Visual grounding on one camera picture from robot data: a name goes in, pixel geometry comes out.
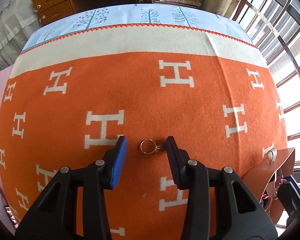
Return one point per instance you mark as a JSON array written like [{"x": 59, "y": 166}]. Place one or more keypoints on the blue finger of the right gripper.
[{"x": 288, "y": 194}]

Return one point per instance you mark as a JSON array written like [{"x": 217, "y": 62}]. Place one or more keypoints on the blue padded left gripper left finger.
[{"x": 114, "y": 161}]

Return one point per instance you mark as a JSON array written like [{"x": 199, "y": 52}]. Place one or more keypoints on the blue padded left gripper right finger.
[{"x": 178, "y": 159}]

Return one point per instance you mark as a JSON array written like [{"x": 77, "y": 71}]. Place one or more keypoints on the brown leather jewelry box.
[{"x": 264, "y": 179}]

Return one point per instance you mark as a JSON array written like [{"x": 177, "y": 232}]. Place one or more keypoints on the orange H-pattern blanket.
[{"x": 69, "y": 99}]

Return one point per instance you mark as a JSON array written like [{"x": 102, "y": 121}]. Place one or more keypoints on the smartphone with lit screen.
[{"x": 13, "y": 215}]

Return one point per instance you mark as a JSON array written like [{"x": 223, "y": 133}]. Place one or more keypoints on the light blue printed bedsheet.
[{"x": 137, "y": 13}]

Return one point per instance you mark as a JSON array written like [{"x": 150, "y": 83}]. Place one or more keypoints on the white lace bed cover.
[{"x": 18, "y": 22}]

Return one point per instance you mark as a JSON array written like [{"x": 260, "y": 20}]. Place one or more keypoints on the window with metal grille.
[{"x": 274, "y": 27}]

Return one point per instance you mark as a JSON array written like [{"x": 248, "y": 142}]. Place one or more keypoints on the gold ring red stone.
[{"x": 150, "y": 146}]

